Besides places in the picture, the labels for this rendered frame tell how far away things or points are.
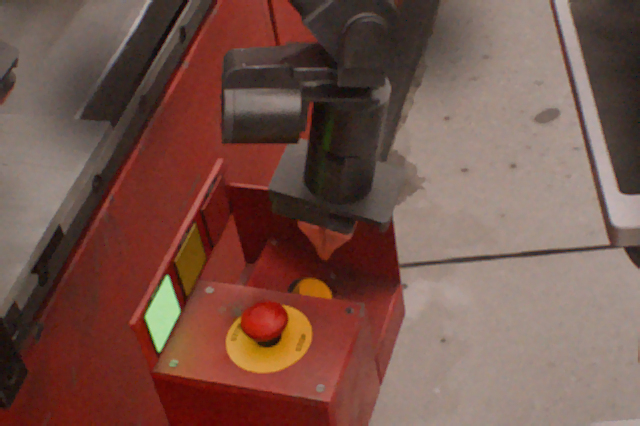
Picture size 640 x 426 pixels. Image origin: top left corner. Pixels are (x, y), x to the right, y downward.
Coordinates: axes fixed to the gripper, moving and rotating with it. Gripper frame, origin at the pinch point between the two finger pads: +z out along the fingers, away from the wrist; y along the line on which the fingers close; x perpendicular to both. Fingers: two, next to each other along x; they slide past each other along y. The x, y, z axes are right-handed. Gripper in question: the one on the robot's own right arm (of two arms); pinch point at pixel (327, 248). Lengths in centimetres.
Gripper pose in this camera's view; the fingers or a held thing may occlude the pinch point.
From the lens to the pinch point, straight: 100.8
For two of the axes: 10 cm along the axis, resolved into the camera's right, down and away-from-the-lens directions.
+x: -2.9, 7.1, -6.5
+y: -9.5, -2.8, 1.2
